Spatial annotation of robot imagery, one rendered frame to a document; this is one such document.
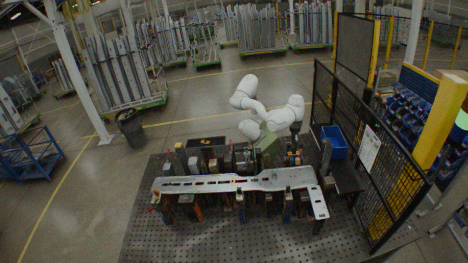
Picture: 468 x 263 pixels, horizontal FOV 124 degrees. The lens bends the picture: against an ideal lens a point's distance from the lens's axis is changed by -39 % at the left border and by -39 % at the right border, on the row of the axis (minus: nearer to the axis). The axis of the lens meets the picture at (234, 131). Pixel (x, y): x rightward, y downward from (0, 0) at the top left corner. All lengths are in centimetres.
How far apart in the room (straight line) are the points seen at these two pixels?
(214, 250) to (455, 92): 176
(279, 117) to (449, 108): 84
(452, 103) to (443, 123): 10
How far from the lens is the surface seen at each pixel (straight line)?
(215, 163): 172
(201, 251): 173
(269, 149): 214
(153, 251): 190
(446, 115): 110
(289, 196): 149
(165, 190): 177
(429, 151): 119
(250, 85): 166
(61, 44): 462
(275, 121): 110
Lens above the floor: 225
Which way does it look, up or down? 35 degrees down
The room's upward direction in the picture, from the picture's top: 9 degrees counter-clockwise
